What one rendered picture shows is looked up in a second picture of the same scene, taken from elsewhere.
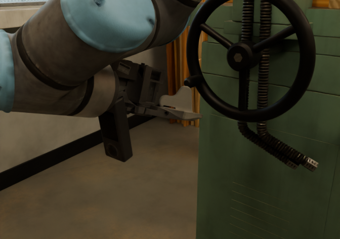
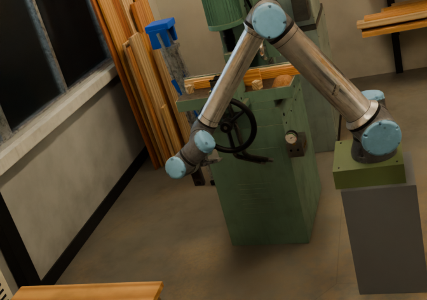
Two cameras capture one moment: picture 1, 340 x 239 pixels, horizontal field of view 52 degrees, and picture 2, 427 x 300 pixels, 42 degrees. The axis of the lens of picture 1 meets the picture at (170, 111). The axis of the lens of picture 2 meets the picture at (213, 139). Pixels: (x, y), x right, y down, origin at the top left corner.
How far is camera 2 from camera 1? 1.88 m
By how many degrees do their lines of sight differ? 14
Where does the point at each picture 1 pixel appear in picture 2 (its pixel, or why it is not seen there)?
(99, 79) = not seen: hidden behind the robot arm
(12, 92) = (185, 171)
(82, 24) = (203, 149)
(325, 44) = (257, 105)
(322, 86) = (262, 123)
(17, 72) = (185, 166)
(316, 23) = (250, 97)
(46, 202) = (108, 260)
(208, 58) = not seen: hidden behind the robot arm
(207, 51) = not seen: hidden behind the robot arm
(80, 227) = (147, 261)
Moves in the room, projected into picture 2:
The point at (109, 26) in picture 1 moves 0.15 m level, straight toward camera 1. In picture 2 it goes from (210, 147) to (230, 157)
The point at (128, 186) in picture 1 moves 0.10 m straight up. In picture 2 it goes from (159, 227) to (154, 213)
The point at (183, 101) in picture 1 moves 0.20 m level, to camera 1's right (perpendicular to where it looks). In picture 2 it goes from (215, 154) to (255, 139)
